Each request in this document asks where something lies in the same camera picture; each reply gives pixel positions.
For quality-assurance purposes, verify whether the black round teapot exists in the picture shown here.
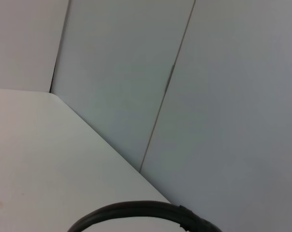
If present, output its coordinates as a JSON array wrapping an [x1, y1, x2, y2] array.
[[67, 200, 224, 232]]

